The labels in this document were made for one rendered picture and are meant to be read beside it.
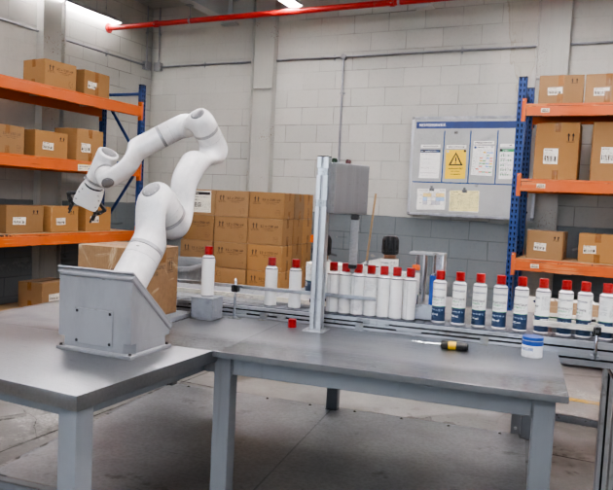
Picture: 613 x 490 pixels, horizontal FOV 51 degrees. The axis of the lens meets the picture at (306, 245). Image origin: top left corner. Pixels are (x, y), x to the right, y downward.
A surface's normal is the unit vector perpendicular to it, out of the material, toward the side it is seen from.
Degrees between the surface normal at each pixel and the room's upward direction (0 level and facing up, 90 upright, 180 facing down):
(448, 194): 90
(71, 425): 90
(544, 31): 90
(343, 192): 90
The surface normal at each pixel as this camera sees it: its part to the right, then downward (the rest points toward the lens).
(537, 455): -0.31, 0.05
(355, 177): 0.60, 0.08
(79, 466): 0.90, 0.07
